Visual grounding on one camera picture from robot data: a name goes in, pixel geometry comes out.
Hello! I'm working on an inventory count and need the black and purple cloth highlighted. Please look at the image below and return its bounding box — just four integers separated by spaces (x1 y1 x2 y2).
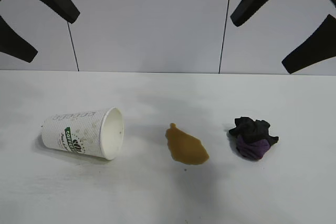
227 115 280 161

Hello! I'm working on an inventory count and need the brown spilled coffee puddle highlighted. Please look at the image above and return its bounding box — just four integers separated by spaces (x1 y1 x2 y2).
165 123 210 166

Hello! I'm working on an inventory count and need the white paper coffee cup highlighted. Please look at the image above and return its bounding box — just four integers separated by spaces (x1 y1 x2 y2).
41 107 124 161

